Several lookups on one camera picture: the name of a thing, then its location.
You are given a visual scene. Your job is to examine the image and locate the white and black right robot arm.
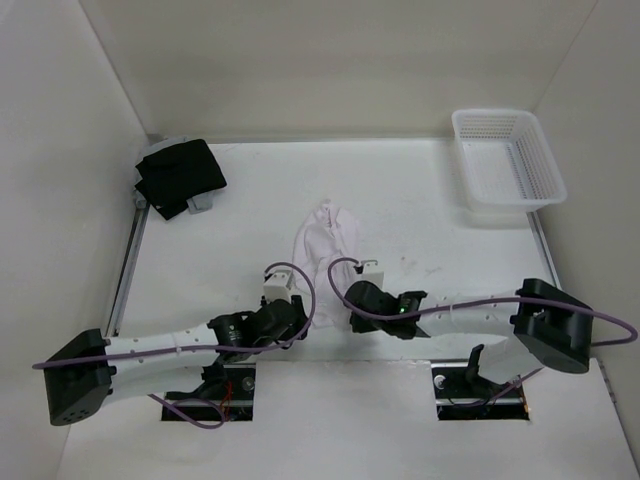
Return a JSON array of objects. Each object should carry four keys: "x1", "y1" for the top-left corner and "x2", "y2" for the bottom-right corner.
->
[{"x1": 345, "y1": 278, "x2": 593, "y2": 396}]

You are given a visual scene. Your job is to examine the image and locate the aluminium table rail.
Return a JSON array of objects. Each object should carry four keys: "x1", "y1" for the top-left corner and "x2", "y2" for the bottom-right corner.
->
[
  {"x1": 527, "y1": 212, "x2": 562, "y2": 288},
  {"x1": 102, "y1": 188, "x2": 150, "y2": 337}
]

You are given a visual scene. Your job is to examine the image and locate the aluminium left table rail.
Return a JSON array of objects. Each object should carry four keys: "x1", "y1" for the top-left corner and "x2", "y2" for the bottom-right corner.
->
[{"x1": 102, "y1": 188, "x2": 150, "y2": 337}]

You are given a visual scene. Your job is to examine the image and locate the white plastic basket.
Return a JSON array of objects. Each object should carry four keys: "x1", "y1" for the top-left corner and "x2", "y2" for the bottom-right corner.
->
[{"x1": 451, "y1": 108, "x2": 567, "y2": 214}]

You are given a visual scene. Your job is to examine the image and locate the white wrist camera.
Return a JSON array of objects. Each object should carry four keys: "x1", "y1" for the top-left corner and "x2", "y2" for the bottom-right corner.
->
[
  {"x1": 354, "y1": 260, "x2": 384, "y2": 288},
  {"x1": 263, "y1": 268, "x2": 294, "y2": 303}
]

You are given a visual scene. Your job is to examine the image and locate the aluminium right table rail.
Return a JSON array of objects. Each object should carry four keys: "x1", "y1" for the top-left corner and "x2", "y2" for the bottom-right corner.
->
[{"x1": 527, "y1": 212, "x2": 562, "y2": 288}]

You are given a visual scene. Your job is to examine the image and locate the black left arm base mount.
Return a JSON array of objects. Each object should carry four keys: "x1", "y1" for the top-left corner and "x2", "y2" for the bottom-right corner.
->
[{"x1": 163, "y1": 364, "x2": 256, "y2": 426}]

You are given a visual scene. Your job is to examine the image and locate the folded black tank top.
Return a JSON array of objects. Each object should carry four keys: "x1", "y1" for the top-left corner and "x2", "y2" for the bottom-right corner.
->
[{"x1": 133, "y1": 139, "x2": 229, "y2": 221}]

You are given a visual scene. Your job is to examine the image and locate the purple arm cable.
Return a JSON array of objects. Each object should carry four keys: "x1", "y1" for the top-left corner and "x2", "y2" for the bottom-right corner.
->
[
  {"x1": 327, "y1": 257, "x2": 639, "y2": 406},
  {"x1": 32, "y1": 261, "x2": 317, "y2": 430}
]

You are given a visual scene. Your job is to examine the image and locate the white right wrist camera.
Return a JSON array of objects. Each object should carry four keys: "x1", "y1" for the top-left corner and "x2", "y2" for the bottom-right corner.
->
[{"x1": 354, "y1": 260, "x2": 384, "y2": 288}]

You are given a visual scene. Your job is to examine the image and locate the white tank top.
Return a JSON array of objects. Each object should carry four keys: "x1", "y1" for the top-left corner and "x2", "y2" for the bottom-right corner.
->
[{"x1": 292, "y1": 200, "x2": 360, "y2": 331}]

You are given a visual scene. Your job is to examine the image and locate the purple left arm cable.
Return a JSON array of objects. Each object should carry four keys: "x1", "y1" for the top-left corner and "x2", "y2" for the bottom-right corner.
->
[{"x1": 32, "y1": 261, "x2": 317, "y2": 430}]

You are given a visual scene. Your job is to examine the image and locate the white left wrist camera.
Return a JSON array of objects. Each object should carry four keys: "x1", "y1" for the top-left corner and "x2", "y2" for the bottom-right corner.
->
[{"x1": 263, "y1": 268, "x2": 294, "y2": 303}]

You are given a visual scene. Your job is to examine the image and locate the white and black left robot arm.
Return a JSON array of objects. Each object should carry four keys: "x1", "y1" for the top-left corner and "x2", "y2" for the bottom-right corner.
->
[{"x1": 35, "y1": 295, "x2": 316, "y2": 430}]

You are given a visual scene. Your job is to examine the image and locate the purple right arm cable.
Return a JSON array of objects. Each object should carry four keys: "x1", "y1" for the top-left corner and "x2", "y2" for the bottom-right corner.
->
[{"x1": 327, "y1": 257, "x2": 639, "y2": 406}]

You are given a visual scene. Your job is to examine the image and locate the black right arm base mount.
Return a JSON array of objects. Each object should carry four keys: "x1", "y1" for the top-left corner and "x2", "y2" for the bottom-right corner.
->
[{"x1": 431, "y1": 345, "x2": 530, "y2": 421}]

